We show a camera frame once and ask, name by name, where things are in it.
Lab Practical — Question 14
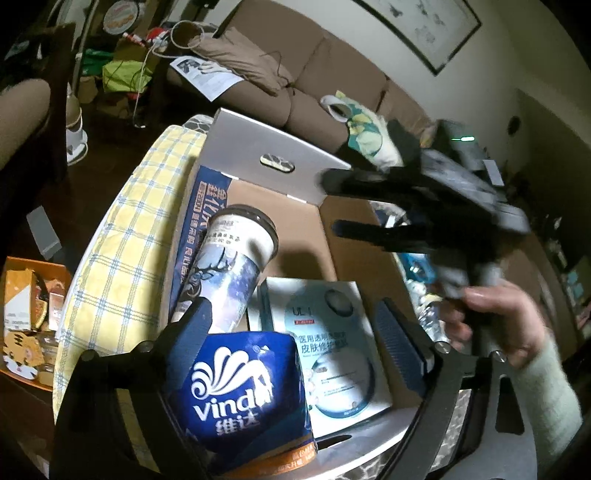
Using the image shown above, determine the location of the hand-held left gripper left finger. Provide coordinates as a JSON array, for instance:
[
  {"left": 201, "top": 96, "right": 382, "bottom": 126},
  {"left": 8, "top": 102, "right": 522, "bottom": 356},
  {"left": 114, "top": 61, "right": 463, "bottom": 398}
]
[{"left": 55, "top": 295, "right": 215, "bottom": 480}]

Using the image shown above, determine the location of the white cable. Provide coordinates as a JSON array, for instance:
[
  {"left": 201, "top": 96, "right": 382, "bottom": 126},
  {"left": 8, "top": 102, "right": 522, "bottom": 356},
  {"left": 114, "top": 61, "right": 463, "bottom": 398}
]
[{"left": 131, "top": 28, "right": 177, "bottom": 128}]

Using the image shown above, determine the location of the white printed paper sheet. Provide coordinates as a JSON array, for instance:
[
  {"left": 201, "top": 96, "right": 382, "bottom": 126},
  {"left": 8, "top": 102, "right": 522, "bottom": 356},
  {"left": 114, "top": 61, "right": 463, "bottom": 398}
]
[{"left": 168, "top": 55, "right": 244, "bottom": 103}]

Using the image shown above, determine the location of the dark blue long food box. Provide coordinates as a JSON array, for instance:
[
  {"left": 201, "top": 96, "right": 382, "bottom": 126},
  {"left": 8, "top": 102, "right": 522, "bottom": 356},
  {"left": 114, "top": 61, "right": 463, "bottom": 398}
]
[{"left": 168, "top": 166, "right": 235, "bottom": 325}]

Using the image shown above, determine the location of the round printed tin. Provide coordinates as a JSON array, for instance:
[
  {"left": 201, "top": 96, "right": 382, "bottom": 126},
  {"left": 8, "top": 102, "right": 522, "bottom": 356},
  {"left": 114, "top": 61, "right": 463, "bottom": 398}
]
[{"left": 102, "top": 0, "right": 145, "bottom": 36}]

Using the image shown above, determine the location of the floral tote bag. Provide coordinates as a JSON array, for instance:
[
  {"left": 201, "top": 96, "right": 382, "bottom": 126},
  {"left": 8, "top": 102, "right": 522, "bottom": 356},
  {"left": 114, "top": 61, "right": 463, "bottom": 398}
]
[{"left": 321, "top": 90, "right": 403, "bottom": 168}]

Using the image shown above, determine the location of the deer print cylinder can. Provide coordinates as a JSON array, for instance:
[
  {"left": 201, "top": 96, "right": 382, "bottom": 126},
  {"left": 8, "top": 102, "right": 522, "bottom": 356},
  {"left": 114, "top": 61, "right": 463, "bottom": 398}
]
[{"left": 178, "top": 205, "right": 281, "bottom": 336}]

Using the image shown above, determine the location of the blue tissue pack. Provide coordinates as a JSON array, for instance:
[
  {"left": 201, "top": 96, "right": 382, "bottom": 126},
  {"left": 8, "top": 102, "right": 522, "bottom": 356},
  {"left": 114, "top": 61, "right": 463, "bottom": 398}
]
[{"left": 168, "top": 330, "right": 320, "bottom": 477}]

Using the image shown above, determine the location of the framed wall picture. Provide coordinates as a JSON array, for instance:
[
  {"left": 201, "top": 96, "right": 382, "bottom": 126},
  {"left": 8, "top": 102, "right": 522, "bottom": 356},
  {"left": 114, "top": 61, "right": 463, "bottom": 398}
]
[{"left": 355, "top": 0, "right": 482, "bottom": 78}]

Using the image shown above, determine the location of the grey cardboard piece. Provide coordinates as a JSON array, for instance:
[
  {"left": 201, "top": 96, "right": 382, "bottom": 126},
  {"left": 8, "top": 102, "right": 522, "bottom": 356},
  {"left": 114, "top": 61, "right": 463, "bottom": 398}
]
[{"left": 25, "top": 205, "right": 64, "bottom": 262}]

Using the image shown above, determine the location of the brown sofa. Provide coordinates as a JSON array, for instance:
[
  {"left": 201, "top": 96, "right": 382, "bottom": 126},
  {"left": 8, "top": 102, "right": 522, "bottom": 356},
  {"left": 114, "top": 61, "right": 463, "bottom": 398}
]
[{"left": 166, "top": 0, "right": 439, "bottom": 153}]

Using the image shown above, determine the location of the orange cardboard box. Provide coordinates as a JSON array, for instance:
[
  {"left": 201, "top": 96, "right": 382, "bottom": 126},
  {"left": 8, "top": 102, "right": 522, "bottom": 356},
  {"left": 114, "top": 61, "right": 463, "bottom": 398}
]
[{"left": 0, "top": 256, "right": 75, "bottom": 394}]

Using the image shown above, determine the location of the white blue face mask box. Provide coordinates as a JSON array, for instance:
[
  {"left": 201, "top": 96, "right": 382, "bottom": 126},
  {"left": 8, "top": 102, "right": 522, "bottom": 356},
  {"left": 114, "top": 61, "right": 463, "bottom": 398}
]
[{"left": 259, "top": 277, "right": 394, "bottom": 424}]

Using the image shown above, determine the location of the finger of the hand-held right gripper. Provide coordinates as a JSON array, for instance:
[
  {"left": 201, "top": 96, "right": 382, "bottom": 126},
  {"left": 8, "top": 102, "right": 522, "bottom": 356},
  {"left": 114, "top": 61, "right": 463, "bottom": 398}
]
[
  {"left": 322, "top": 167, "right": 419, "bottom": 205},
  {"left": 332, "top": 220, "right": 438, "bottom": 254}
]

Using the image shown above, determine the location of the person's right forearm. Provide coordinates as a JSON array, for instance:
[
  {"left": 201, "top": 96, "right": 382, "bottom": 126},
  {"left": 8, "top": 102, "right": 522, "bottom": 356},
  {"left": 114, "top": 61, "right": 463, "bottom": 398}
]
[{"left": 503, "top": 332, "right": 586, "bottom": 476}]

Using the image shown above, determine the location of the green plastic bag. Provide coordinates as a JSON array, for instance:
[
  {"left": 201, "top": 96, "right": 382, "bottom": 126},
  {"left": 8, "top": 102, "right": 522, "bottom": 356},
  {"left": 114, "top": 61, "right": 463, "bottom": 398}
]
[{"left": 102, "top": 58, "right": 154, "bottom": 94}]

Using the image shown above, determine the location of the person's right hand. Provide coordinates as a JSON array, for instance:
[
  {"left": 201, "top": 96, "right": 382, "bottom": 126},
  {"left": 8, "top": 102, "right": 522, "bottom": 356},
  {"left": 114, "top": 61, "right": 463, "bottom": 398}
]
[{"left": 436, "top": 284, "right": 551, "bottom": 370}]

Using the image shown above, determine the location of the yellow striped cushion pad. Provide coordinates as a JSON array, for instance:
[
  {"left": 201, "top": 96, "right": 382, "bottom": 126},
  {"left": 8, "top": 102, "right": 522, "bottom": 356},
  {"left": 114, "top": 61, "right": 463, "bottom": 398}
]
[{"left": 53, "top": 124, "right": 214, "bottom": 416}]

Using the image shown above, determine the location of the grey cardboard box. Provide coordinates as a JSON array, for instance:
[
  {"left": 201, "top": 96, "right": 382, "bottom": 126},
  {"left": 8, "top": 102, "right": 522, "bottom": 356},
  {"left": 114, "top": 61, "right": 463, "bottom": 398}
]
[{"left": 168, "top": 108, "right": 444, "bottom": 472}]

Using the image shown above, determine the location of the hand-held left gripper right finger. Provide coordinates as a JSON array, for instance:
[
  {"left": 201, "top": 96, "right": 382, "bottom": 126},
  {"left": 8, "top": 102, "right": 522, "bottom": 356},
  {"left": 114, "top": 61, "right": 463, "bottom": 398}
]
[{"left": 374, "top": 298, "right": 527, "bottom": 480}]

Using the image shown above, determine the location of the tiger print card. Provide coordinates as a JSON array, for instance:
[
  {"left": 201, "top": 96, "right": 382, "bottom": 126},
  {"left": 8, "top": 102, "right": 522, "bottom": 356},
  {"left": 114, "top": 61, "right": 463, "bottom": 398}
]
[{"left": 2, "top": 330, "right": 41, "bottom": 378}]

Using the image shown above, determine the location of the grey giraffe-pattern blanket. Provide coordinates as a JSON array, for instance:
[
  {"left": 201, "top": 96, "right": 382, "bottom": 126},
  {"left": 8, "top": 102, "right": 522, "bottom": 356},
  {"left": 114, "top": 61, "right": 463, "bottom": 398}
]
[{"left": 185, "top": 115, "right": 476, "bottom": 480}]

